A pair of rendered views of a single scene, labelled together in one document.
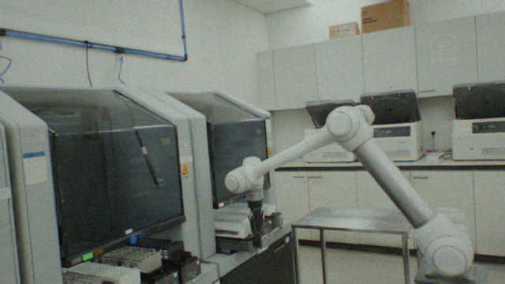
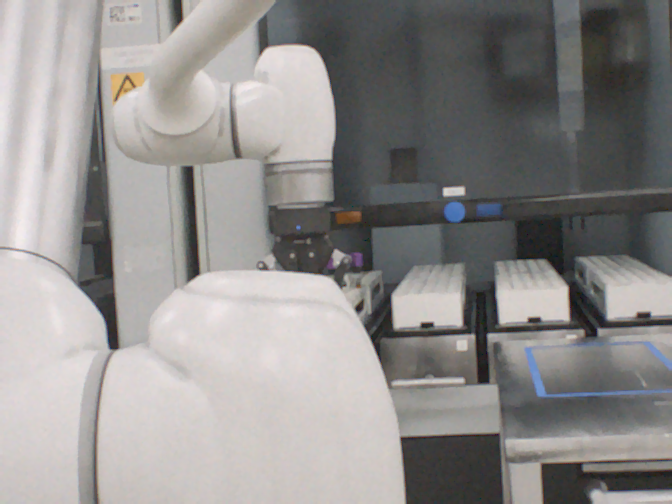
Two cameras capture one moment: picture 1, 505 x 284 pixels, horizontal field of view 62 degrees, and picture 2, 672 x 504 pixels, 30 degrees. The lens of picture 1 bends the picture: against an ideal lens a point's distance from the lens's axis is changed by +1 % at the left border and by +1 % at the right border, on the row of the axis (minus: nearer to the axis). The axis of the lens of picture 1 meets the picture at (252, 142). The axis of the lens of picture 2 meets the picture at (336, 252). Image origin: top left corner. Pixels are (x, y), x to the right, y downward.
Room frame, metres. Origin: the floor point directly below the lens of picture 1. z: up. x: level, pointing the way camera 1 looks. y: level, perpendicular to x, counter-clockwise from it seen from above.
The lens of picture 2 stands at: (1.45, -1.55, 1.03)
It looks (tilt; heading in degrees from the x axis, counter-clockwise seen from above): 3 degrees down; 67
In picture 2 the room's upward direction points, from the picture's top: 3 degrees counter-clockwise
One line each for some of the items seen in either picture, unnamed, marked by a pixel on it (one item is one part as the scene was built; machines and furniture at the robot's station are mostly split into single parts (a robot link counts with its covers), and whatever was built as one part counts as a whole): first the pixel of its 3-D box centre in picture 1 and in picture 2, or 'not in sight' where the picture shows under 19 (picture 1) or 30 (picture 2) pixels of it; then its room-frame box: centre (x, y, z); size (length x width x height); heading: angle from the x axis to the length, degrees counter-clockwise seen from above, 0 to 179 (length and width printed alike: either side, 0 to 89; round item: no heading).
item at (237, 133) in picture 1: (207, 143); (465, 24); (2.47, 0.27, 1.28); 0.61 x 0.51 x 0.63; 151
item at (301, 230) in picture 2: (255, 208); (303, 241); (2.06, 0.01, 0.96); 0.08 x 0.07 x 0.09; 151
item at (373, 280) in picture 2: not in sight; (348, 296); (2.31, 0.46, 0.83); 0.30 x 0.10 x 0.06; 61
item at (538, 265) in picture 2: not in sight; (522, 282); (2.62, 0.39, 0.83); 0.30 x 0.10 x 0.06; 61
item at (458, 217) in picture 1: (448, 233); (261, 438); (1.71, -0.78, 0.87); 0.18 x 0.16 x 0.22; 155
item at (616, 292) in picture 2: (251, 210); (630, 295); (2.60, 0.04, 0.83); 0.30 x 0.10 x 0.06; 61
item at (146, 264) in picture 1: (150, 263); not in sight; (1.67, 0.45, 0.85); 0.12 x 0.02 x 0.06; 151
